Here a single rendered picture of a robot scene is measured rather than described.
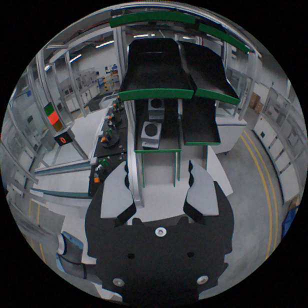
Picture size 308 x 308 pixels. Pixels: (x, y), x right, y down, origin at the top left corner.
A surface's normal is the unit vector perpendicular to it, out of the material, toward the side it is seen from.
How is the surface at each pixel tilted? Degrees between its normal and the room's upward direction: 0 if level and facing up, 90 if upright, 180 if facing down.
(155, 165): 45
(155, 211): 0
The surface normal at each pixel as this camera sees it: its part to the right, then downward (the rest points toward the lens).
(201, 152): -0.03, 0.14
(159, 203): -0.04, -0.61
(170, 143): -0.04, -0.22
